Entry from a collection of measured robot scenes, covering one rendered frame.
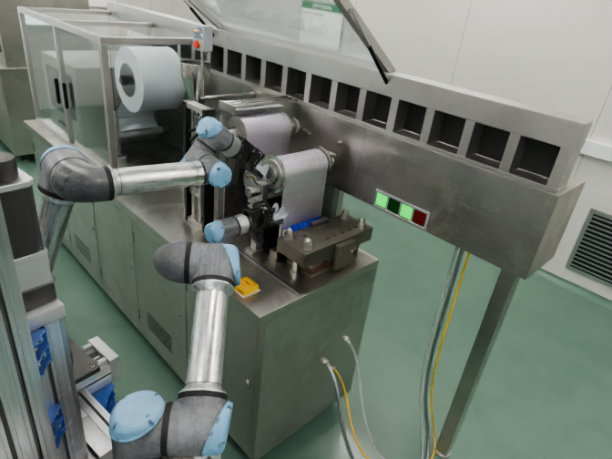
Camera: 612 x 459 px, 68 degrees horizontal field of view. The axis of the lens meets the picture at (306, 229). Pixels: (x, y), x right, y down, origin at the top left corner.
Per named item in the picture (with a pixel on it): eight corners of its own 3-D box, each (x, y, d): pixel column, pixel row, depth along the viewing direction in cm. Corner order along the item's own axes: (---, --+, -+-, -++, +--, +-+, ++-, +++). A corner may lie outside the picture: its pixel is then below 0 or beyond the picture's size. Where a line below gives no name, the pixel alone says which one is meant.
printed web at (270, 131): (223, 219, 213) (226, 111, 189) (262, 208, 228) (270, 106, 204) (277, 257, 190) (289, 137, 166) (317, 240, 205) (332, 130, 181)
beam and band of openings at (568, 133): (109, 35, 321) (106, -1, 310) (120, 35, 326) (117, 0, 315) (555, 195, 136) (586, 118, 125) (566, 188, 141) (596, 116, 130)
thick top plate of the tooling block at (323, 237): (276, 249, 181) (277, 237, 179) (343, 224, 207) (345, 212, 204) (303, 269, 172) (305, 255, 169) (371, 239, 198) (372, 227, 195)
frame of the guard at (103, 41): (34, 121, 306) (14, 5, 273) (117, 113, 343) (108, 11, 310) (110, 183, 235) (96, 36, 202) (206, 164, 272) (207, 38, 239)
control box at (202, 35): (189, 49, 194) (188, 24, 189) (200, 48, 199) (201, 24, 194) (200, 52, 190) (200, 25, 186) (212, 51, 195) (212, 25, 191)
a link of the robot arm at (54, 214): (3, 329, 131) (56, 152, 119) (-5, 300, 141) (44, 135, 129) (48, 329, 139) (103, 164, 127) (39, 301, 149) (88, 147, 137)
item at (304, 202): (279, 230, 184) (282, 188, 176) (320, 217, 199) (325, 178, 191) (280, 231, 184) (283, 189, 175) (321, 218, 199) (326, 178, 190)
